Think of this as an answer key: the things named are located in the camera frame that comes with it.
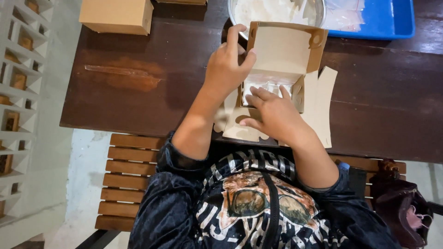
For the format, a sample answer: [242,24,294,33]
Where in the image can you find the clear plastic packet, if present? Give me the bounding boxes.
[243,80,293,106]

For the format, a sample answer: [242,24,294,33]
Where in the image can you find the wooden slatted bench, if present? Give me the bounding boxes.
[75,133,407,249]

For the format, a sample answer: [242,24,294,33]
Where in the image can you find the closed brown cardboard box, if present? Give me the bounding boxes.
[79,0,154,36]

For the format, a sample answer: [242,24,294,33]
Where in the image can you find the dark purple bag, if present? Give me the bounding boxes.
[370,159,443,249]

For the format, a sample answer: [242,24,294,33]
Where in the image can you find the blue plastic tray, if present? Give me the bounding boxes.
[325,0,416,40]

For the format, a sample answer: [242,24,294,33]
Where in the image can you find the brown cardboard box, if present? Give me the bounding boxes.
[213,21,338,149]
[79,0,154,36]
[156,0,208,5]

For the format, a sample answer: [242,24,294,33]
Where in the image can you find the person's right hand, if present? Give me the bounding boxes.
[239,85,312,145]

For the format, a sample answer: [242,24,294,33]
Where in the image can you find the flat brown cardboard box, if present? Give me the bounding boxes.
[156,0,208,5]

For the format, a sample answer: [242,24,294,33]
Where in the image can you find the person's dark printed shirt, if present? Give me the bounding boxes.
[127,131,404,249]

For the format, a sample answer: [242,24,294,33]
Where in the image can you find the clear plastic bags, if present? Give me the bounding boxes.
[322,0,366,32]

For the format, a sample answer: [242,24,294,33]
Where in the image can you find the white lattice block shelf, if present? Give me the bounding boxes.
[0,0,56,229]

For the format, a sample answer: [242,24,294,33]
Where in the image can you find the metal bowl with white contents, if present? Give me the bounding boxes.
[227,0,327,41]

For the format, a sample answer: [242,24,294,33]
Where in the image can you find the black neck strap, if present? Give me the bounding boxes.
[260,171,281,249]

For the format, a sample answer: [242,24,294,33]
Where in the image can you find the person's left hand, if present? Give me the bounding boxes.
[204,24,257,96]

